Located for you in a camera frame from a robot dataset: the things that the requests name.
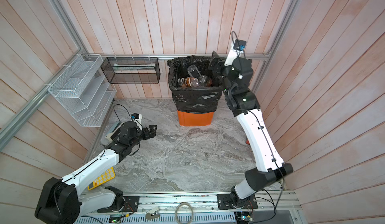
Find orange trash bin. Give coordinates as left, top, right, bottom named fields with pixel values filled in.
left=177, top=111, right=214, bottom=127

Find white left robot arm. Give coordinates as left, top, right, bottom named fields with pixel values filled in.
left=35, top=121, right=157, bottom=224

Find coiled white cable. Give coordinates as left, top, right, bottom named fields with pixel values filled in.
left=174, top=202, right=195, bottom=224

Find small brown tea bottle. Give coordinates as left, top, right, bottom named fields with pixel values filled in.
left=177, top=77, right=200, bottom=88

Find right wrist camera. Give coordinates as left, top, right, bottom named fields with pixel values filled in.
left=224, top=39, right=247, bottom=66

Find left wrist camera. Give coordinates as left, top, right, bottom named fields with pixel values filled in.
left=131, top=113, right=142, bottom=130

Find yellow calculator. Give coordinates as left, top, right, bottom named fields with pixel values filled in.
left=87, top=167, right=115, bottom=190

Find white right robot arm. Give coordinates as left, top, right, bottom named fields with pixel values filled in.
left=208, top=52, right=293, bottom=209

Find white wire mesh shelf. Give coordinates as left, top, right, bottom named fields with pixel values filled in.
left=49, top=54, right=116, bottom=127

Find black wire mesh basket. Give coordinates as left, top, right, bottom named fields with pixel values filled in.
left=101, top=56, right=161, bottom=84

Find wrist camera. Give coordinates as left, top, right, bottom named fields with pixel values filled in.
left=224, top=39, right=247, bottom=66
left=131, top=113, right=142, bottom=130

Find white stapler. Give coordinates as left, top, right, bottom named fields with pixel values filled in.
left=105, top=122, right=121, bottom=143

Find black trash bag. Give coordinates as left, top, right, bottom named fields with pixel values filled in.
left=166, top=55, right=224, bottom=114

